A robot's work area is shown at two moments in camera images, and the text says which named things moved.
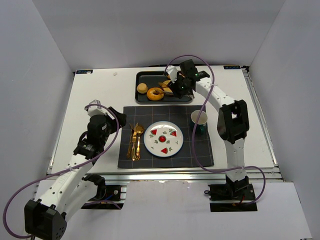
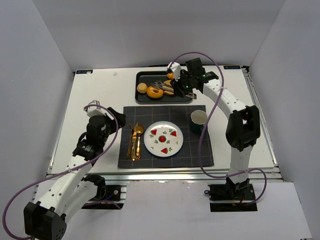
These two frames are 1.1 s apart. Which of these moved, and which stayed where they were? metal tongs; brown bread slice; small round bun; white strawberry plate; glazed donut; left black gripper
Moved: metal tongs; glazed donut
Stayed: small round bun; white strawberry plate; brown bread slice; left black gripper
